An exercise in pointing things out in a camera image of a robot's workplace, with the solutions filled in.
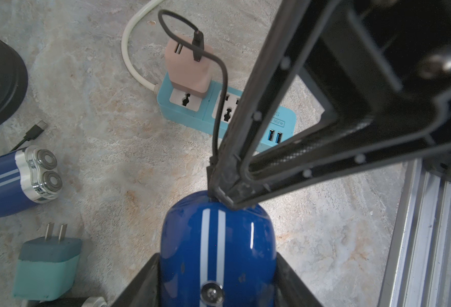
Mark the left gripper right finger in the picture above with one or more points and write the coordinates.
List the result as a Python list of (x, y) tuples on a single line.
[(290, 290)]

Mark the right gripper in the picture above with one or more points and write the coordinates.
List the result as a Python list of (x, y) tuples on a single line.
[(383, 63)]

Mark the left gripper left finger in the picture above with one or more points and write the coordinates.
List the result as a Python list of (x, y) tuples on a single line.
[(144, 289)]

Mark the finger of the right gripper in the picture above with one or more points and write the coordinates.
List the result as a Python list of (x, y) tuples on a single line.
[(239, 177)]

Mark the teal power strip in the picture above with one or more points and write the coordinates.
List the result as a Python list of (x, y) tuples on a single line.
[(200, 113)]

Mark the teal USB charger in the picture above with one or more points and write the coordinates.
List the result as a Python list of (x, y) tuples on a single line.
[(46, 266)]

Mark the pink USB charger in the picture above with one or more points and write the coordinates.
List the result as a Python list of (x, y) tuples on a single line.
[(184, 72)]

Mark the black electric shaver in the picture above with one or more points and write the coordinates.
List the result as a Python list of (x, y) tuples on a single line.
[(94, 301)]

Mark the aluminium mounting rail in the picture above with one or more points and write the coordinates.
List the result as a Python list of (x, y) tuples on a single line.
[(418, 269)]

